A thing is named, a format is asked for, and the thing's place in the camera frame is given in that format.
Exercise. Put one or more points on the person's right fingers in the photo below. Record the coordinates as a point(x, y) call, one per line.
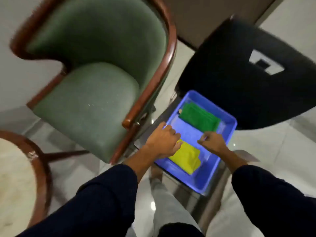
point(203, 140)

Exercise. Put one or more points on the pale blue folded cloth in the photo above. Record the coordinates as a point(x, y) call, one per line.
point(188, 133)

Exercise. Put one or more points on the green folded cloth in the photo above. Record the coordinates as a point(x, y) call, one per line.
point(200, 118)

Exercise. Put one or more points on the person's foot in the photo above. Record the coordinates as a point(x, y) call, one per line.
point(156, 173)

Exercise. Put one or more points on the glass side table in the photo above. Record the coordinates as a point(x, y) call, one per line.
point(214, 197)

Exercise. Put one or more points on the person's grey trouser leg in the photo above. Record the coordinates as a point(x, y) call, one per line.
point(167, 207)

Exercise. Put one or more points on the person's left fingers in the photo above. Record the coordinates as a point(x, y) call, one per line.
point(174, 138)

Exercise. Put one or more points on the person's left forearm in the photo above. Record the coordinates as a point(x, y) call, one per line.
point(98, 199)

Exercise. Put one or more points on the black plastic chair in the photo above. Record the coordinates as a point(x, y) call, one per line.
point(234, 76)

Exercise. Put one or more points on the round wooden-rimmed marble table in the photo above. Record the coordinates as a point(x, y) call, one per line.
point(17, 180)

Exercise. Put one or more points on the person's left hand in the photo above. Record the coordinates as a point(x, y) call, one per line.
point(160, 144)

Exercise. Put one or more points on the yellow folded cloth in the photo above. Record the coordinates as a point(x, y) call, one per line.
point(186, 157)

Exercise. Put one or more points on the person's right hand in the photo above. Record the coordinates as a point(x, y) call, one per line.
point(215, 143)

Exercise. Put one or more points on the brown wooden panel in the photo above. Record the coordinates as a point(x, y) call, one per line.
point(209, 17)

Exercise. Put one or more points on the blue plastic tray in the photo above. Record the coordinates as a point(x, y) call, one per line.
point(205, 175)

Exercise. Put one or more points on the person's right forearm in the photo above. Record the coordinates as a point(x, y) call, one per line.
point(269, 199)

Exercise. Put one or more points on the green upholstered wooden armchair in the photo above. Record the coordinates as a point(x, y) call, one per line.
point(98, 78)

